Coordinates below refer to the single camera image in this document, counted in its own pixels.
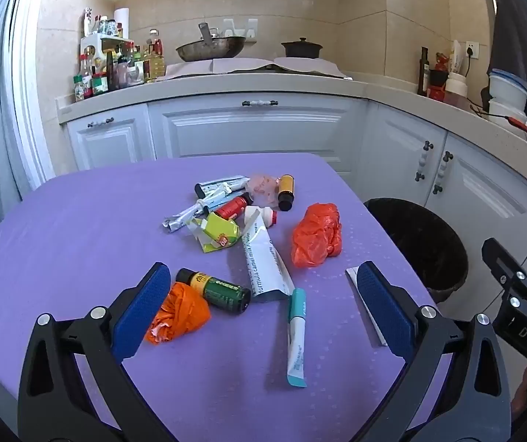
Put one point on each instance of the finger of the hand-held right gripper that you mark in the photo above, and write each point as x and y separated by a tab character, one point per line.
498	255

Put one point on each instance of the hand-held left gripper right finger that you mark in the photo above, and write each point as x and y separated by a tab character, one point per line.
383	308

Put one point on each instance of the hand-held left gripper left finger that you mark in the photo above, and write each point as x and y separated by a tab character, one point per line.
141	313

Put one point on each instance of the white card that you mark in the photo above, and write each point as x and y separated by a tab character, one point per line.
376	334

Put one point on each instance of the small orange plastic bag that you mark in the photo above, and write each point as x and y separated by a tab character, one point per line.
183	315

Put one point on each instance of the black trash bin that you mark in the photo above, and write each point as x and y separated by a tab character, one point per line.
420	244

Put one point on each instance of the dark green small bottle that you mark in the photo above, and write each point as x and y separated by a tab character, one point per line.
224	292

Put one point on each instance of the teal white tube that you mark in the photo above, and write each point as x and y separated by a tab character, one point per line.
296	340

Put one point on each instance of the large orange plastic bag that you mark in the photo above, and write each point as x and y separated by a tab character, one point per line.
316	235

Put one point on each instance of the yellow green carton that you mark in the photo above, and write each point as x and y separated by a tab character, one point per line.
220	235

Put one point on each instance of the white printed sachet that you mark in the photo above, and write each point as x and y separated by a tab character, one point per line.
261	258

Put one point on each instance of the small white plastic tube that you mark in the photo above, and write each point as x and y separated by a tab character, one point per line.
213	200

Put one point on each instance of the red small bottle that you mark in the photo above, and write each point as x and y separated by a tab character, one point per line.
233	207

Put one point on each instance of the white bottle red cap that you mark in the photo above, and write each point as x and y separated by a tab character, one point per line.
266	215

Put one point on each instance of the brown bottle black cap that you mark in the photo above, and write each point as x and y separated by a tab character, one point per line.
285	191

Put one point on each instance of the clear plastic wrapper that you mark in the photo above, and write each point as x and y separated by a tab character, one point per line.
261	188

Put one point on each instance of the purple tablecloth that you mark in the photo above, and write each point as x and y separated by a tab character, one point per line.
84	239

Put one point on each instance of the white plastic tub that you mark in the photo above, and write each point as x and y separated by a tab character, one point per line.
505	113

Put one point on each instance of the white tub blue lid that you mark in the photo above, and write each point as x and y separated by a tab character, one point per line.
507	87

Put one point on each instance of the white lidded jar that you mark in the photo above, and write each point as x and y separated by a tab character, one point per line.
455	85

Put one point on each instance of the red black kitchen gadget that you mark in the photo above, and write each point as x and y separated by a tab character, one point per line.
438	78

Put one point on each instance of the dark olive oil bottle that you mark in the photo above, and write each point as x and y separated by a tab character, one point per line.
423	73

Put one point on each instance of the white yellow packet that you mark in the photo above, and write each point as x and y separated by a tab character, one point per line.
456	55

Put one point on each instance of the white kitchen cabinet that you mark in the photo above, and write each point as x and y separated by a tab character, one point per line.
245	133

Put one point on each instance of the beige stone countertop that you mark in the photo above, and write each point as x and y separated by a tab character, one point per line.
291	85

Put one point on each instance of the group of condiment bottles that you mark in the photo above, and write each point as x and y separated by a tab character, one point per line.
107	73

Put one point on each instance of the beige stove cloth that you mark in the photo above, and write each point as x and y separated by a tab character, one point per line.
245	64

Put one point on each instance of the black lidded pot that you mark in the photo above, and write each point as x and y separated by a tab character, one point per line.
301	49

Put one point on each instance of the white spice rack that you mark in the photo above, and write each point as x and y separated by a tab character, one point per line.
91	46

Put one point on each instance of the metal wok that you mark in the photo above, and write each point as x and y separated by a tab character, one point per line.
210	49

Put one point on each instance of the paper towel roll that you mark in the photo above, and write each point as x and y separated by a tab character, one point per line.
122	20

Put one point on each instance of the white wall socket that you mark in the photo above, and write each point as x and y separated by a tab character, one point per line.
472	49

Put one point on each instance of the white wall rack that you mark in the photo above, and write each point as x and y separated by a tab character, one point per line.
250	27

